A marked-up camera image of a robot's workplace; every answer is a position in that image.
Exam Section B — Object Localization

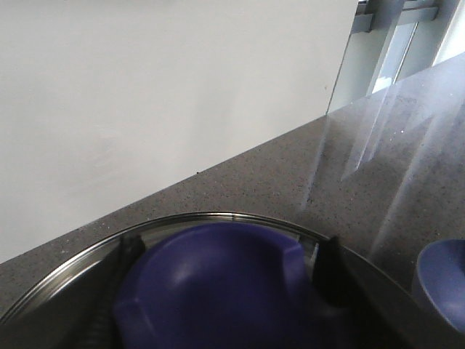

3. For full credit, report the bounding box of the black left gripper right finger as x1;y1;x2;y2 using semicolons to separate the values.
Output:
312;237;385;348

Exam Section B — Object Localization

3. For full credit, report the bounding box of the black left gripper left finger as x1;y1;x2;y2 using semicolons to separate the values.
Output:
77;236;146;348

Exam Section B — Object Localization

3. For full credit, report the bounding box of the light blue ribbed bowl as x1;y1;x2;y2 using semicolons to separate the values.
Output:
411;238;464;334

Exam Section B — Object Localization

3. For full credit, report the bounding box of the grey metal window frame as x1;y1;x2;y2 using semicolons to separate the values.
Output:
328;0;464;111

